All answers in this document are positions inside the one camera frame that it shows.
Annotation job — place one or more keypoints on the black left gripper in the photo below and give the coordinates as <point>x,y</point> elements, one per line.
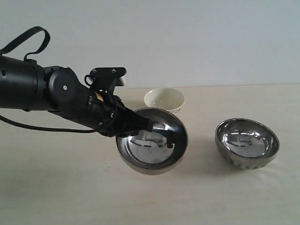
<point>105,110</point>

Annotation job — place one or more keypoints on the smooth stainless steel bowl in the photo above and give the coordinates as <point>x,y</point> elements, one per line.
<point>143,155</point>

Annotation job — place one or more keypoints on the cream ceramic bowl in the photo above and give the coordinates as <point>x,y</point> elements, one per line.
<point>169,99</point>

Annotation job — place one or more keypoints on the ribbed stainless steel bowl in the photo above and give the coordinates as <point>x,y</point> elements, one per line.
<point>245,143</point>

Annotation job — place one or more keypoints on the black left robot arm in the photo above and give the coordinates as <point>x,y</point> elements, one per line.
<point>27,86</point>

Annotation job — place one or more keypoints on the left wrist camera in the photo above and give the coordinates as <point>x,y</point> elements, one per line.
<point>106,78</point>

